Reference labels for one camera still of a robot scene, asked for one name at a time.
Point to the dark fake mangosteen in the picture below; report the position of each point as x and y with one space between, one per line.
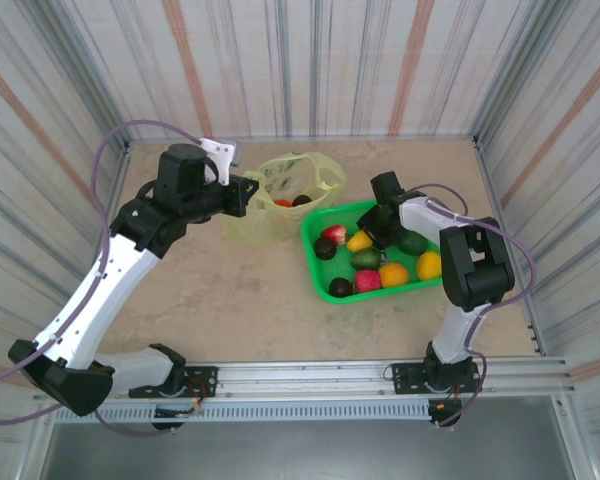
302 200
325 248
341 288

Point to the red fake strawberry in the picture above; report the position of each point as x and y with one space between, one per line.
335 234

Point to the round green fake fruit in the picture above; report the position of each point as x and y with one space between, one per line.
412 244

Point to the green fake avocado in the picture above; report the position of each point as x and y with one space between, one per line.
366 259

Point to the red-orange fake persimmon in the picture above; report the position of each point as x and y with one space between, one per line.
282 203

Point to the yellow fake lemon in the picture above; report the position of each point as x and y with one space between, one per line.
429 265

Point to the orange fake orange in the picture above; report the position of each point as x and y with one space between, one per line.
394 275

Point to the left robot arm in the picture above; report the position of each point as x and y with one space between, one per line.
100 290

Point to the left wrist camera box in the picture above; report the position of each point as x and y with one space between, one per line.
220 150

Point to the yellow fake mango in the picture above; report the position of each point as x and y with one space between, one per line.
358 242

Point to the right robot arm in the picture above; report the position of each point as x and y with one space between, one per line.
475 265

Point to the green plastic basket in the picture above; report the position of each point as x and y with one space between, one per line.
320 285

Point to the aluminium table edge profile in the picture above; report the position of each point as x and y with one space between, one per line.
125 152
485 170

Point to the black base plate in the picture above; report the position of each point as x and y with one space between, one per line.
202 380
405 377

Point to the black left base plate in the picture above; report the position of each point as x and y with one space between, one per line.
202 380

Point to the yellow avocado-print plastic bag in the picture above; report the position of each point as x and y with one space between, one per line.
280 180

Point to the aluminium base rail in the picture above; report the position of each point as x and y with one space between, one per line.
305 375

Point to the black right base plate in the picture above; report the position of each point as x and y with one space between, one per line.
405 377

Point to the pink-red fake apple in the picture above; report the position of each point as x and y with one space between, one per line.
367 281

